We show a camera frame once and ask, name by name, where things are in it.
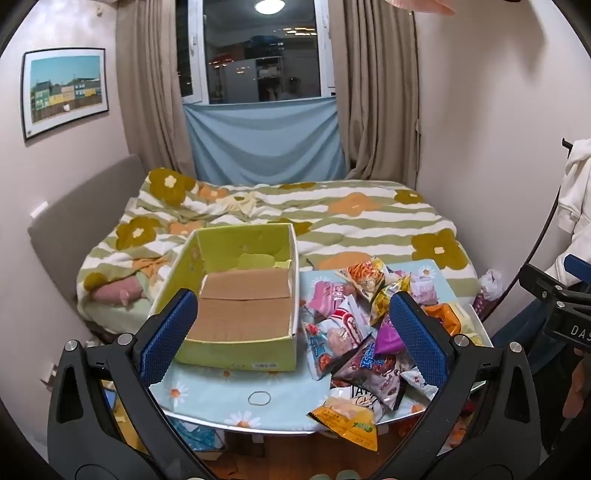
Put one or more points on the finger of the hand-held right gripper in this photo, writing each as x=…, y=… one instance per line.
x=542, y=279
x=579, y=266

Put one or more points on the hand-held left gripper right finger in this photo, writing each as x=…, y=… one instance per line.
x=418, y=341

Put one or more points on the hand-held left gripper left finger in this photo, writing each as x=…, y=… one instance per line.
x=168, y=337

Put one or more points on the purple snack packet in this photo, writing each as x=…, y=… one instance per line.
x=387, y=340

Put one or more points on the dark brown snack packet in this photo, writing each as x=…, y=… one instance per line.
x=369, y=369

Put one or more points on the white red shrimp chip packet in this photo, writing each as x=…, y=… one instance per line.
x=344, y=321

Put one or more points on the green cardboard box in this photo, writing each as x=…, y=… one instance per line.
x=244, y=300

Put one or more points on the person's right hand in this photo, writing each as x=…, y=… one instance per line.
x=581, y=385

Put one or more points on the thin black hoop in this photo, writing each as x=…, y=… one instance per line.
x=538, y=244

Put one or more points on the small white snack packet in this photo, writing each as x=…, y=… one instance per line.
x=422, y=385

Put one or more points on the pale yellow snack packet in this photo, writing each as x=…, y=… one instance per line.
x=467, y=325

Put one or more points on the crumpled plastic bag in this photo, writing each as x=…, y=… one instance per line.
x=489, y=286

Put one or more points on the yellow checkered snack packet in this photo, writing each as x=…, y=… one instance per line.
x=387, y=297

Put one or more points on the pale pink snack packet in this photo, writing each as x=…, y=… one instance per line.
x=422, y=286

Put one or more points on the pink plush toy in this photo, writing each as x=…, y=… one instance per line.
x=120, y=290

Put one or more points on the daisy print tablecloth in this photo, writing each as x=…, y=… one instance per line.
x=221, y=392

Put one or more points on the white black-lettered snack packet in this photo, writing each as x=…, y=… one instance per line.
x=355, y=397

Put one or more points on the orange fries snack packet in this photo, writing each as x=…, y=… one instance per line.
x=364, y=277

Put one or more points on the rubber band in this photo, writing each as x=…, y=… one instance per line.
x=249, y=398

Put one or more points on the pink striped snack packet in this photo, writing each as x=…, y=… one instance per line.
x=325, y=295

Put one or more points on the blue plastic package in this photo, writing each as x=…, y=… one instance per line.
x=201, y=436

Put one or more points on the orange green snack packet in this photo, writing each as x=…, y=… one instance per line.
x=344, y=419

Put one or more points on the floral striped blanket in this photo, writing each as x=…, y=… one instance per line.
x=351, y=221

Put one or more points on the grey bed headboard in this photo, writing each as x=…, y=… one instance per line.
x=69, y=230

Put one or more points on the light blue window cloth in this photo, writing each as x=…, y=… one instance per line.
x=263, y=143

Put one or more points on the beige curtain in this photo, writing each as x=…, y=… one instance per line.
x=147, y=92
x=383, y=92

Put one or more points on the window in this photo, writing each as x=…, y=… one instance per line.
x=258, y=69

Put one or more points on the round ceiling lamp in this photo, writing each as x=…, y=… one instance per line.
x=269, y=5

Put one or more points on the framed wall picture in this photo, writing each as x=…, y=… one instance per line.
x=64, y=87

